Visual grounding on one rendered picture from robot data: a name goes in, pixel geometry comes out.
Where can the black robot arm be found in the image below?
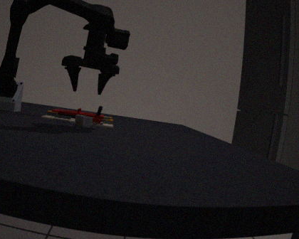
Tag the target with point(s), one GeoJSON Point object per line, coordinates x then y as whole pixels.
{"type": "Point", "coordinates": [101, 22]}

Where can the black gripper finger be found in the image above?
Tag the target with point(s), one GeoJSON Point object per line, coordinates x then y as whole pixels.
{"type": "Point", "coordinates": [73, 74]}
{"type": "Point", "coordinates": [102, 80]}

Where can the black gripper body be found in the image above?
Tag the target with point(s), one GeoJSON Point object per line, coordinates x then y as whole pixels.
{"type": "Point", "coordinates": [72, 60]}

